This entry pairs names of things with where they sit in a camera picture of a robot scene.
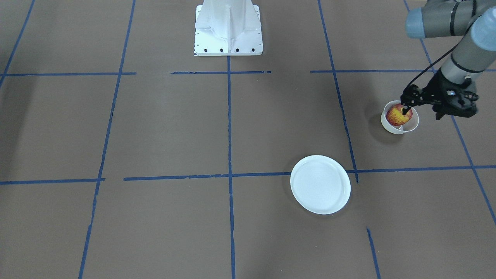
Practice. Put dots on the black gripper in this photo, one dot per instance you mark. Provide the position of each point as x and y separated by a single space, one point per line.
439 86

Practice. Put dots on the red yellow apple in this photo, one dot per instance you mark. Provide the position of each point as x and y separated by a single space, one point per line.
394 115

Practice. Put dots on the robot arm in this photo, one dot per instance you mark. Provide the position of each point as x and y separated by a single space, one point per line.
472 20

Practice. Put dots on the white plastic bowl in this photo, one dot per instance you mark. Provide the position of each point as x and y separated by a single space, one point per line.
408 127

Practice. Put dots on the white round plate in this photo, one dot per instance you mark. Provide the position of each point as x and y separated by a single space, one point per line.
320 184

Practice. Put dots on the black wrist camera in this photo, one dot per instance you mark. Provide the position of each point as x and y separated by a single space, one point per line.
414 96

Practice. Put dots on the white pedestal column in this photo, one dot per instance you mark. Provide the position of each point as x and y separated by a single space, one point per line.
228 27

